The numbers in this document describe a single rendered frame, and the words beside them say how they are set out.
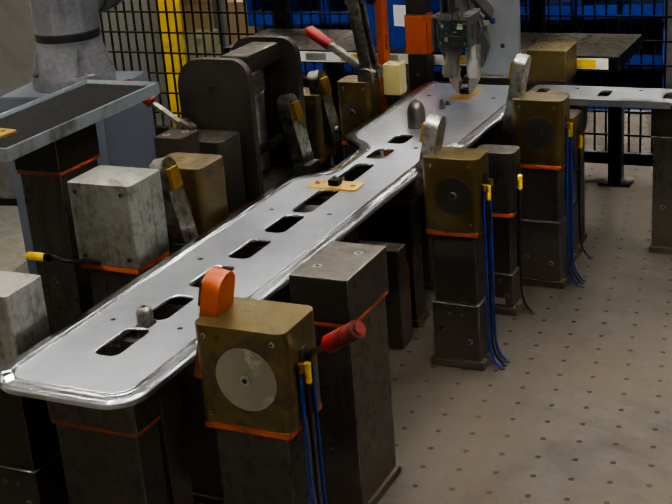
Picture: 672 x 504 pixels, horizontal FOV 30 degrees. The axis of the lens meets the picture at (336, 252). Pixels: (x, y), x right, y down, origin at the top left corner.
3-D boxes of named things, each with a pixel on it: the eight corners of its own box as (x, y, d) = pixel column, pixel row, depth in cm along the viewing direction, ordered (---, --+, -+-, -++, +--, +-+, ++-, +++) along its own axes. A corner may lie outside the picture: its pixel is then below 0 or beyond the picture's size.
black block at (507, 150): (532, 320, 214) (529, 155, 203) (477, 314, 218) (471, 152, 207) (541, 308, 218) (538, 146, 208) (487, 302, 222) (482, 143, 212)
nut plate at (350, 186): (365, 184, 192) (364, 176, 192) (354, 192, 189) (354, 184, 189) (316, 180, 196) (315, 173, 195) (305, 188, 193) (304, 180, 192)
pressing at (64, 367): (149, 418, 128) (147, 404, 128) (-23, 388, 138) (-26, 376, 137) (537, 90, 244) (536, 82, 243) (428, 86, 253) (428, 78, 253)
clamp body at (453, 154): (501, 377, 195) (495, 162, 183) (430, 367, 200) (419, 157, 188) (514, 359, 201) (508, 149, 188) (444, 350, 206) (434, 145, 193)
